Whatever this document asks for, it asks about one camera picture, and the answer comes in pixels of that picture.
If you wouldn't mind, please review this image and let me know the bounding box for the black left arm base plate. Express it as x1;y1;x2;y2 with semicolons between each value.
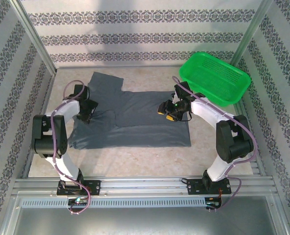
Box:
56;179;101;196

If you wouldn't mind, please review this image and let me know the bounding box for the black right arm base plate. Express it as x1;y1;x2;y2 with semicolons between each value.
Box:
186;177;233;196

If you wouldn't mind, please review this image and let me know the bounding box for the aluminium side rail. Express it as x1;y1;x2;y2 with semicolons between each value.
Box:
22;73;55;178
237;102;267;176

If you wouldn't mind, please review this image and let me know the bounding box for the grey t-shirt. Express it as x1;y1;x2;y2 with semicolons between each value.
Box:
68;71;192;150

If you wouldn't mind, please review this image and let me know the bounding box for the thin black right gripper wire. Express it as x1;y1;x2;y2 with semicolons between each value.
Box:
178;111;193;122

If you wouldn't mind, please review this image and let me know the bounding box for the grey metal sheet panel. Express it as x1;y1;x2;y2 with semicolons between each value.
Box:
2;195;286;235

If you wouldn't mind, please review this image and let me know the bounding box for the aluminium mounting rail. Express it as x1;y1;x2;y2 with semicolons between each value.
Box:
12;176;275;196

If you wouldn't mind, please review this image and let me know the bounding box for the aluminium corner post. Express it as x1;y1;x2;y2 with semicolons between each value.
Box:
230;0;274;66
9;0;57;74

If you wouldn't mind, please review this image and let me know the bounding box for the grey slotted cable duct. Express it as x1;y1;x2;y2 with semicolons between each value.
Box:
21;197;208;208

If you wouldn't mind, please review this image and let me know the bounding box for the green plastic basket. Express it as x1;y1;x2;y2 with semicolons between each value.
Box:
178;51;252;108

